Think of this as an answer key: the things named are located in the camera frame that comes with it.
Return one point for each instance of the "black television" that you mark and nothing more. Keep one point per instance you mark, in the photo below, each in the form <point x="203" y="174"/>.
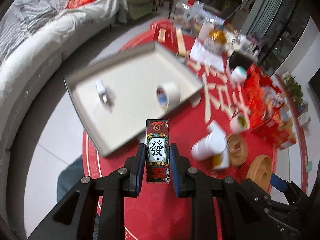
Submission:
<point x="315" y="87"/>

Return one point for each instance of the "white papers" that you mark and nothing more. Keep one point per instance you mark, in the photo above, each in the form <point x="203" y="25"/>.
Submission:
<point x="207" y="57"/>

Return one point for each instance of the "white shallow cardboard box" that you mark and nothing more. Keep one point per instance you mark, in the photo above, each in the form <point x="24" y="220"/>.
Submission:
<point x="130" y="110"/>

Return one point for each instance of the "white cup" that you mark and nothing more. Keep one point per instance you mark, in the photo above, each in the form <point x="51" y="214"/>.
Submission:
<point x="206" y="31"/>

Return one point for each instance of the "white bottle with gold cap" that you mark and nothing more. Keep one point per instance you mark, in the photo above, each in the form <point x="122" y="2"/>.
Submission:
<point x="220" y="161"/>

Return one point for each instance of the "black box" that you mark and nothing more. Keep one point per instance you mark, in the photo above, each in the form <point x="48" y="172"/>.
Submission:
<point x="242" y="58"/>

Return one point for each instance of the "white jar with teal lid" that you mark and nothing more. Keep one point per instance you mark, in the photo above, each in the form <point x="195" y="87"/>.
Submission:
<point x="238" y="74"/>

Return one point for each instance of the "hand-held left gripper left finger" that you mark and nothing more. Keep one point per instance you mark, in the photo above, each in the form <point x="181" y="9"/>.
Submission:
<point x="140" y="170"/>

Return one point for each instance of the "white covered sofa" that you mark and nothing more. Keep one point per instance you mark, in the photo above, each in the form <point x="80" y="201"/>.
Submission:
<point x="37" y="62"/>

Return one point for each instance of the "grey striped cloth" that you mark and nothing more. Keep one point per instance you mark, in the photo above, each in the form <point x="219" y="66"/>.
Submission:
<point x="30" y="15"/>

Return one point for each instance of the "beige masking tape roll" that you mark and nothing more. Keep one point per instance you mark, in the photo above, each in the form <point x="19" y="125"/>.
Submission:
<point x="171" y="93"/>

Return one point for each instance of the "green armchair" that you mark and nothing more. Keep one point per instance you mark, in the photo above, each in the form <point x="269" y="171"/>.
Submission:
<point x="140" y="2"/>

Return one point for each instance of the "large white plastic bottle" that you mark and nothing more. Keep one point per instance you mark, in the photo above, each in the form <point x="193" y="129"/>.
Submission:
<point x="207" y="146"/>

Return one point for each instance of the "red printed card box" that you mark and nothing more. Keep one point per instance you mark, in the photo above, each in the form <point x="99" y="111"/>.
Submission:
<point x="157" y="150"/>

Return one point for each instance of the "green potted plant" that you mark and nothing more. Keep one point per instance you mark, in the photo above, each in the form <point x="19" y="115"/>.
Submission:
<point x="292" y="83"/>

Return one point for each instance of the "red round tablecloth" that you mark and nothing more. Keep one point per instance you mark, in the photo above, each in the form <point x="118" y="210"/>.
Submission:
<point x="155" y="210"/>

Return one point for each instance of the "person's jeans leg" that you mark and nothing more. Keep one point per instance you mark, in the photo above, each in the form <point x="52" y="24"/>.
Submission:
<point x="70" y="180"/>

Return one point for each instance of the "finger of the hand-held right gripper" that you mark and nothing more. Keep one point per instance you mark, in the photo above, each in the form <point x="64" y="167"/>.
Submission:
<point x="278" y="182"/>

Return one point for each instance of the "grey curtain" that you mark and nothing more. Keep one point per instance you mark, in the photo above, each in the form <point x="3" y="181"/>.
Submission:
<point x="272" y="5"/>

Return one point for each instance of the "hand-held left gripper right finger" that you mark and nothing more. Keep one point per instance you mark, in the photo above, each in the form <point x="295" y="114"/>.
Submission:
<point x="175" y="170"/>

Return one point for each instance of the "round wooden dish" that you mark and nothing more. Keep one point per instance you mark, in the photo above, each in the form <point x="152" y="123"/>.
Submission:
<point x="262" y="172"/>
<point x="241" y="158"/>

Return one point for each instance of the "glass jar with gold lid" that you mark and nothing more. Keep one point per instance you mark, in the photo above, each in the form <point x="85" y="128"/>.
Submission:
<point x="216" y="40"/>

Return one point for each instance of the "white tape roll yellow core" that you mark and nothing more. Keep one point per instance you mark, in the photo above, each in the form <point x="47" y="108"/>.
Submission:
<point x="235" y="126"/>

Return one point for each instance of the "red gift box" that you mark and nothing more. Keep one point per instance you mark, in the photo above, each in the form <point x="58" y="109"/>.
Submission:
<point x="260" y="100"/>

